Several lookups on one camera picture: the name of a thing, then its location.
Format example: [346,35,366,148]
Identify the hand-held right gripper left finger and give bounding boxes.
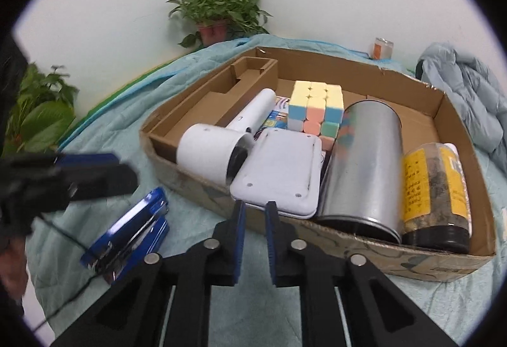
[51,200,247,347]

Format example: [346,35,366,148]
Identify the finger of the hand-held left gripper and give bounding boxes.
[59,162,139,205]
[51,152,120,168]

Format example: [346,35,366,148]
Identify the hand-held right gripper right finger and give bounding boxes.
[265,200,460,347]

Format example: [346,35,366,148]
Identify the blue stapler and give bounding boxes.
[79,186,170,284]

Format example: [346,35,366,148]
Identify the white rounded plastic device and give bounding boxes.
[230,128,323,219]

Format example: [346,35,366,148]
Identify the cardboard box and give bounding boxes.
[139,46,497,282]

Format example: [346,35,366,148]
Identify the white hair dryer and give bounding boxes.
[175,88,277,186]

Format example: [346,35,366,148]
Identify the silver tin canister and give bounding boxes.
[316,101,404,245]

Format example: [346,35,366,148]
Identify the colourful board game box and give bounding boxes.
[253,96,292,138]

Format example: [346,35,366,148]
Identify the pastel puzzle cube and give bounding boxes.
[288,80,344,152]

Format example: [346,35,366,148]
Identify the yellow label jar black lid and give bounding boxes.
[401,142,474,255]

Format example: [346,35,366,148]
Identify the person's left hand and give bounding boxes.
[0,236,28,298]

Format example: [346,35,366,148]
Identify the large leafy green plant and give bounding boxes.
[2,63,80,155]

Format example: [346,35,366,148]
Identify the green bed sheet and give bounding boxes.
[55,66,167,150]

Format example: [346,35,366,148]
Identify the potted green plant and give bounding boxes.
[166,0,273,49]

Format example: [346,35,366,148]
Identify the small orange can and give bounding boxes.
[370,37,394,60]

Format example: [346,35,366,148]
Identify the light blue puffer jacket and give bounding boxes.
[416,42,507,163]

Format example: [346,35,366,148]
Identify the black cable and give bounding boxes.
[32,212,99,334]

